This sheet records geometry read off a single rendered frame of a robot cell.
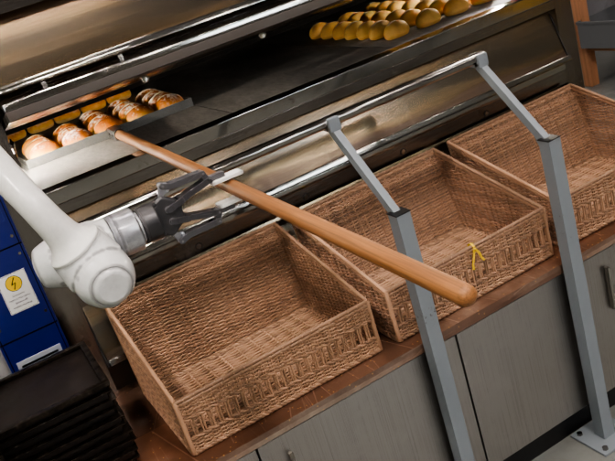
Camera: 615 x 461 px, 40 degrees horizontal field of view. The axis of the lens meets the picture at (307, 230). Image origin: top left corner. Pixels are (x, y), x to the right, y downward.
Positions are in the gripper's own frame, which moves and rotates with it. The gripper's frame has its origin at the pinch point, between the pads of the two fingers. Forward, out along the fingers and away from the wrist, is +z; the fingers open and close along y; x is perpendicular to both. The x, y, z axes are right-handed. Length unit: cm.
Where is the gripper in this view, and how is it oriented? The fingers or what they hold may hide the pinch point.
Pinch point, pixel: (230, 187)
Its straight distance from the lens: 172.7
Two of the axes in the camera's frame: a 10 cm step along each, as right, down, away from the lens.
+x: 4.4, 2.1, -8.7
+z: 8.5, -4.0, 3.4
